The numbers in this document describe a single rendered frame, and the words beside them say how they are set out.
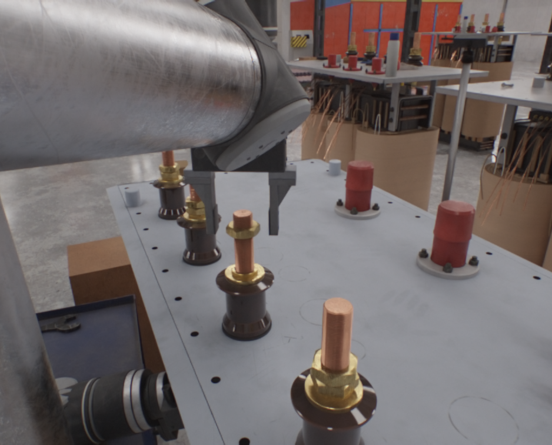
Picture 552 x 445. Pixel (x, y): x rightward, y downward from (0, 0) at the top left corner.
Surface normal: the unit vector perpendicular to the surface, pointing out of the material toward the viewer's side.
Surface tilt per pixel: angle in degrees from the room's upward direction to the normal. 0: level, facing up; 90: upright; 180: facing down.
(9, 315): 83
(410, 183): 90
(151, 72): 99
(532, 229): 90
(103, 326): 0
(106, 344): 0
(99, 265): 0
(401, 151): 90
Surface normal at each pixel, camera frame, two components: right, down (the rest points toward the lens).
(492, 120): 0.42, 0.36
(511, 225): -0.64, 0.31
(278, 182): -0.07, 0.40
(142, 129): 0.69, 0.73
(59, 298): 0.00, -0.91
